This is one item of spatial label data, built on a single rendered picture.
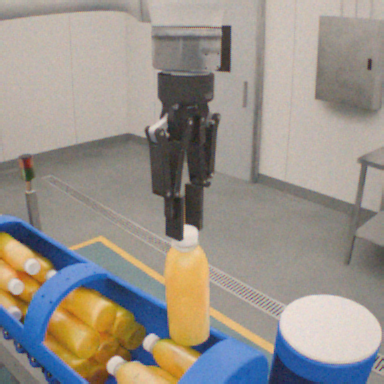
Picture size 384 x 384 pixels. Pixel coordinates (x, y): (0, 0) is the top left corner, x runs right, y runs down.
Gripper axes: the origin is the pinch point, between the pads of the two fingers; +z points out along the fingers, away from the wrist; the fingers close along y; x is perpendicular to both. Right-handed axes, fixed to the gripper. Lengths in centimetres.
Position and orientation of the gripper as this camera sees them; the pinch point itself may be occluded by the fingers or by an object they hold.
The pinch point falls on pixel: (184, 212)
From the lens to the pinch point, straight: 60.3
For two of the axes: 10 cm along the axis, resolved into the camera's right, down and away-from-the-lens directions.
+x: -7.6, -2.7, 5.9
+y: 6.5, -3.1, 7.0
